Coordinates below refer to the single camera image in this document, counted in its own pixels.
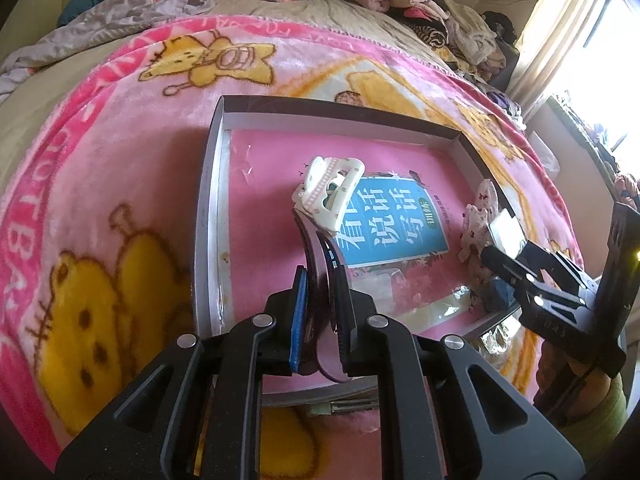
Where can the clear plastic bag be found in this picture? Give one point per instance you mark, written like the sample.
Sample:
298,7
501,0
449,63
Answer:
545,155

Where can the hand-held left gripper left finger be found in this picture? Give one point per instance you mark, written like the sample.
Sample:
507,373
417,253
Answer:
299,320

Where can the small silver box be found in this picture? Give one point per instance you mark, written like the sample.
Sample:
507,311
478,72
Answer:
507,232

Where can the large cream hair claw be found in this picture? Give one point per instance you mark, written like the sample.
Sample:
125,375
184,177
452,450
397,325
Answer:
327,190

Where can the floral fabric bow hair clip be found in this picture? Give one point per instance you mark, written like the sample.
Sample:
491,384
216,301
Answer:
477,220

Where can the light purple quilt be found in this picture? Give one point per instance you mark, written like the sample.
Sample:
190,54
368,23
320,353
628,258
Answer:
115,20

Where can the brown hair claw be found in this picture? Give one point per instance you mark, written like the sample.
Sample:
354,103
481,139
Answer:
320,270

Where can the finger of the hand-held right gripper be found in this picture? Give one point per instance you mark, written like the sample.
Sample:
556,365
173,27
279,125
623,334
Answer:
501,294
505,260

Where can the cream curtain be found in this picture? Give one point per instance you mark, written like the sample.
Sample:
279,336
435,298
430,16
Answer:
560,35

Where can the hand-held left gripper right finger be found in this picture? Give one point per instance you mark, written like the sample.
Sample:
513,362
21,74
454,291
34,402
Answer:
342,320

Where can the window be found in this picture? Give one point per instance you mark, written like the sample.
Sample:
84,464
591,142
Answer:
615,70

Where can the grey cardboard box pink bottom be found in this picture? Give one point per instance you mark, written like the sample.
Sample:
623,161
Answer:
260,210

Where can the pink printed bear blanket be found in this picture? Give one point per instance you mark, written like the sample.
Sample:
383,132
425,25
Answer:
100,185

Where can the pile of mixed clothes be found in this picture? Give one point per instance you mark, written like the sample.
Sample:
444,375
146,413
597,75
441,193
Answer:
450,25

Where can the green fleece cloth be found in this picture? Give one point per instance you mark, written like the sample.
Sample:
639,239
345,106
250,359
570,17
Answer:
612,405

